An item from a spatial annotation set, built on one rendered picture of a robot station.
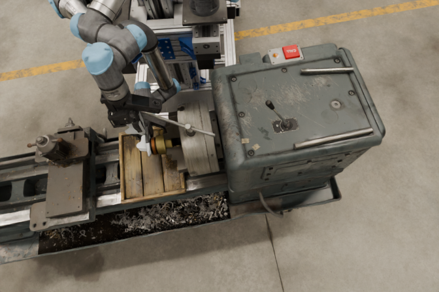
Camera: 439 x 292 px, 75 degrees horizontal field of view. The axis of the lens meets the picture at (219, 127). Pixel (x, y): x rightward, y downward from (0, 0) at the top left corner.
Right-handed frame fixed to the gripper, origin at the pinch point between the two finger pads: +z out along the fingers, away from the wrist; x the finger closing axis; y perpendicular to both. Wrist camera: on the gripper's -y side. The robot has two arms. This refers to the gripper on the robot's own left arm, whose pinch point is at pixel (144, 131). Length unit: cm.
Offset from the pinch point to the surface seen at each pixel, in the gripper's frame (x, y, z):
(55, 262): -5, 105, 134
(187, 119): -7.5, -14.7, 6.5
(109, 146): -27, 30, 40
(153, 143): -8.1, 1.9, 18.7
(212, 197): -5, -17, 76
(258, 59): -27, -47, 0
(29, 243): 0, 89, 80
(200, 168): 6.4, -16.2, 21.5
